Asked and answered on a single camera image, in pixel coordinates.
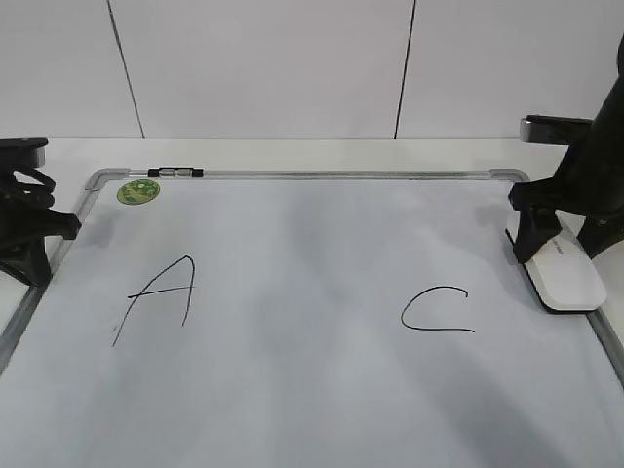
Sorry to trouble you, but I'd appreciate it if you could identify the white board with aluminium frame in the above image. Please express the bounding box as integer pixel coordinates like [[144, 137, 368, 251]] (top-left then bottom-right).
[[1, 170, 623, 467]]

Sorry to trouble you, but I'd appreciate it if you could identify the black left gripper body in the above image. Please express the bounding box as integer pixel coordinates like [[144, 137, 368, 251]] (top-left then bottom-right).
[[1, 165, 81, 249]]

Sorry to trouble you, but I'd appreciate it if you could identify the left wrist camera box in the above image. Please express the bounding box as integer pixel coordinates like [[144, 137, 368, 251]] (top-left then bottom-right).
[[0, 137, 49, 169]]

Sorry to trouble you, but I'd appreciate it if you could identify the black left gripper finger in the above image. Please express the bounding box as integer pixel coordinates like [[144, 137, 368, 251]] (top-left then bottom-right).
[[1, 238, 52, 287]]

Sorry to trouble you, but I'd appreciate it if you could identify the black silver hanging clip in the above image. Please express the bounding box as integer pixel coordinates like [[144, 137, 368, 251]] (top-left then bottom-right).
[[147, 167, 204, 178]]

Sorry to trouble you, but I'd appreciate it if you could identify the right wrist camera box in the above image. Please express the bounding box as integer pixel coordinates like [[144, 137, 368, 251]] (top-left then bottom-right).
[[520, 114, 593, 145]]

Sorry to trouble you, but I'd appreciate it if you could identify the white board eraser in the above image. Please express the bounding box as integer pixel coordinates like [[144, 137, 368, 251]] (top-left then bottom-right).
[[521, 214, 607, 314]]

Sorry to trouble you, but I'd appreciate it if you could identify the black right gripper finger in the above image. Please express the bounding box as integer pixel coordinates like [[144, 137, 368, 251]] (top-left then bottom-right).
[[515, 207, 561, 263], [577, 216, 624, 258]]

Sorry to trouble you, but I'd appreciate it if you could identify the green round magnet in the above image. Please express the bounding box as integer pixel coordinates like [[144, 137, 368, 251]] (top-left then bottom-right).
[[116, 179, 160, 206]]

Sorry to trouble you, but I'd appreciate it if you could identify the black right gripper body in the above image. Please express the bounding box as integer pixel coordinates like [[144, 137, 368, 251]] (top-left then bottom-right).
[[509, 46, 623, 218]]

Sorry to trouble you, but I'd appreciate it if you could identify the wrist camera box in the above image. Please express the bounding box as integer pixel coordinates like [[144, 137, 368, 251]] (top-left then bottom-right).
[[520, 114, 593, 145], [0, 137, 49, 169]]

